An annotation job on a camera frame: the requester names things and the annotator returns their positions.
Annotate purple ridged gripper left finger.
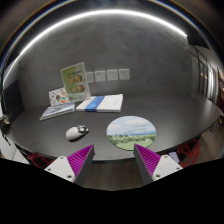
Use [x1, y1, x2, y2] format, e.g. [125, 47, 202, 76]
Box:
[45, 145, 95, 186]

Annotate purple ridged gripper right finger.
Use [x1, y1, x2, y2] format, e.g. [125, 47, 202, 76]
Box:
[133, 144, 182, 185]

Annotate white and black computer mouse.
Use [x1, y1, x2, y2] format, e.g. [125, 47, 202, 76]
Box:
[66, 125, 89, 141]

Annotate round landscape print mouse pad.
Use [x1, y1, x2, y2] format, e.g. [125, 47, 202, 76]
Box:
[106, 116, 156, 151]

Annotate grey patterned magazine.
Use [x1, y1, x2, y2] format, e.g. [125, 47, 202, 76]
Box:
[40, 103, 75, 120]

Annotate small colourful card stand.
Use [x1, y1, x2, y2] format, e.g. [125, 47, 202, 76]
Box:
[49, 87, 68, 106]

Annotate white book with blue band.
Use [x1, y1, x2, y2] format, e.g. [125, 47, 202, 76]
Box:
[76, 94, 123, 112]

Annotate green food menu stand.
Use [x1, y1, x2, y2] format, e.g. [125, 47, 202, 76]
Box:
[61, 62, 91, 102]

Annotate curved ceiling light strip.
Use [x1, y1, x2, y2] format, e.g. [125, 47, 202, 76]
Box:
[2, 9, 187, 84]

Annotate red wire chair left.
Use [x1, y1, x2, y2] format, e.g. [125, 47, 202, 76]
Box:
[27, 152, 53, 169]

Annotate red wire chair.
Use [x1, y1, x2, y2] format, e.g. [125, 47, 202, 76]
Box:
[27, 152, 53, 169]
[177, 140, 199, 168]

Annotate red wire chair right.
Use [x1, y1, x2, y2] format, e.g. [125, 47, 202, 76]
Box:
[177, 140, 199, 168]

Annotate white wall socket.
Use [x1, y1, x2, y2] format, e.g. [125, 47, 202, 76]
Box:
[119, 69, 130, 80]
[106, 69, 118, 81]
[94, 70, 106, 82]
[86, 72, 94, 83]

